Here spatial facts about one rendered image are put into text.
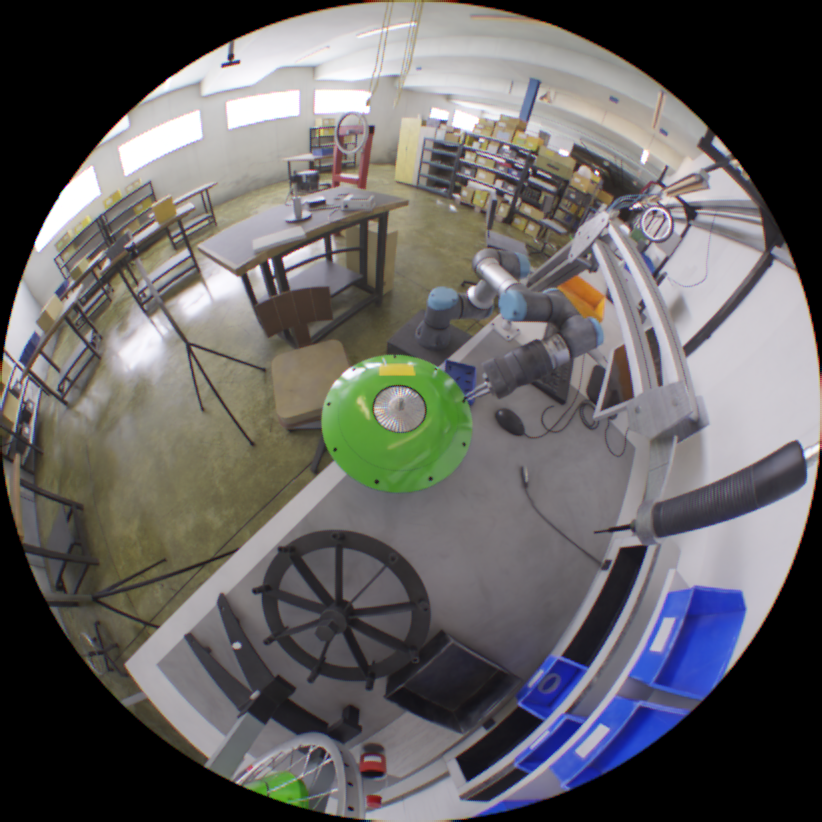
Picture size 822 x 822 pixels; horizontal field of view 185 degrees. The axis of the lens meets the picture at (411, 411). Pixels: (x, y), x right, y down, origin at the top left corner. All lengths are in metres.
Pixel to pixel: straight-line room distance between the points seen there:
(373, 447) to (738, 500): 0.50
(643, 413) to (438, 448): 0.35
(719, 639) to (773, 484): 0.56
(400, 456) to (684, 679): 0.84
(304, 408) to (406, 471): 0.68
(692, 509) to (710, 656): 0.55
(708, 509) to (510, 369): 0.40
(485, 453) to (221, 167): 9.13
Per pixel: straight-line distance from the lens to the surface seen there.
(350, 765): 0.43
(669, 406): 0.30
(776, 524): 0.87
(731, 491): 0.26
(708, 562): 0.89
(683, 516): 0.28
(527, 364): 0.49
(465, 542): 0.64
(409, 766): 1.01
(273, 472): 1.70
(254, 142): 9.43
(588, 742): 0.62
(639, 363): 0.36
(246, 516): 1.74
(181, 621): 0.90
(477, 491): 0.66
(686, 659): 0.79
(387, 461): 0.46
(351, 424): 0.48
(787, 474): 0.26
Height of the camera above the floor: 1.52
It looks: 62 degrees down
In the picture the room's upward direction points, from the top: 15 degrees clockwise
